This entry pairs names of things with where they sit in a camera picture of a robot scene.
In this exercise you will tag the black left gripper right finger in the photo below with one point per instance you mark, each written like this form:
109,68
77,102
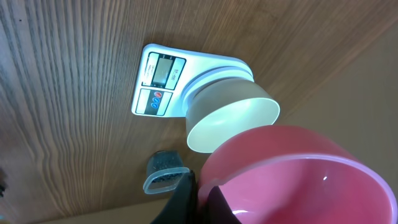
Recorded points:
218,210

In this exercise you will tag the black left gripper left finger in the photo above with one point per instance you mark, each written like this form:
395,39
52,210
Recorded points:
181,207

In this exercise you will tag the pink scoop blue handle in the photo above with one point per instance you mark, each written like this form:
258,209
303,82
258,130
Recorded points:
289,174

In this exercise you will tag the white plastic bowl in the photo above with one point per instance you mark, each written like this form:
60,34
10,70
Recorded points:
225,109

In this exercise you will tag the white digital kitchen scale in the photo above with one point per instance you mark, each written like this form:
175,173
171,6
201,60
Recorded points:
168,79

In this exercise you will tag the clear plastic container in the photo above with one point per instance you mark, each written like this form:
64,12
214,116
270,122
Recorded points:
183,170

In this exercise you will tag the black beans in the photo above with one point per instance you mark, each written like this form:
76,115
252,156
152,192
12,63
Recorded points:
161,161

